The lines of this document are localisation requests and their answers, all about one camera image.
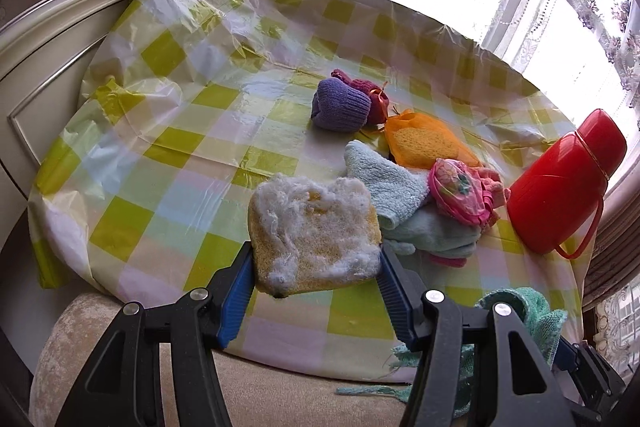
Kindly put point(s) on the magenta knit glove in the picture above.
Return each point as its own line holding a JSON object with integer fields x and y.
{"x": 360, "y": 87}

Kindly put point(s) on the red satin pouch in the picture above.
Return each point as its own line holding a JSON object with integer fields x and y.
{"x": 378, "y": 107}

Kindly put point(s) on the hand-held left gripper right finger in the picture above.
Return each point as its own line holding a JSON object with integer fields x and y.
{"x": 397, "y": 302}

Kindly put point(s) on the white ornate cabinet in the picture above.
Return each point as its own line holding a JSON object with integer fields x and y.
{"x": 50, "y": 72}

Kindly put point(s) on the green checkered plastic tablecloth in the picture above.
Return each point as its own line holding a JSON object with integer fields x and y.
{"x": 175, "y": 157}

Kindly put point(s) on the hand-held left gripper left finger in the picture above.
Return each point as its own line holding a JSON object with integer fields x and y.
{"x": 235, "y": 297}

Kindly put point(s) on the pink cartoon pouch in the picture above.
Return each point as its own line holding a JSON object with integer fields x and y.
{"x": 460, "y": 192}

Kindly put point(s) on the light blue towel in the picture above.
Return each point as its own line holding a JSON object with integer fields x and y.
{"x": 390, "y": 187}

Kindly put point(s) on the red thermos flask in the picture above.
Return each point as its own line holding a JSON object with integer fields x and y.
{"x": 560, "y": 187}

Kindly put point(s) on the teal towel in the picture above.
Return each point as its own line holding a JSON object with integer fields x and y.
{"x": 530, "y": 312}

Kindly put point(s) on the purple knit glove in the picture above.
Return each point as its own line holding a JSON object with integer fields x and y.
{"x": 340, "y": 104}

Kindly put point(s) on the orange mesh bag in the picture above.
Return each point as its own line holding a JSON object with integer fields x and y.
{"x": 425, "y": 142}

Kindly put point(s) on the light blue plush toy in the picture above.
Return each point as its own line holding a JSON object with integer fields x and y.
{"x": 435, "y": 232}

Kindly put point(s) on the yellow sponge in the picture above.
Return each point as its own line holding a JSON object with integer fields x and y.
{"x": 315, "y": 232}

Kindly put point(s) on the mauve drape curtain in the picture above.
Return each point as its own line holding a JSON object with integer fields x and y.
{"x": 620, "y": 247}

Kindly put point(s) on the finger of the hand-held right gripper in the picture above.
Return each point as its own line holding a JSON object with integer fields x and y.
{"x": 595, "y": 377}

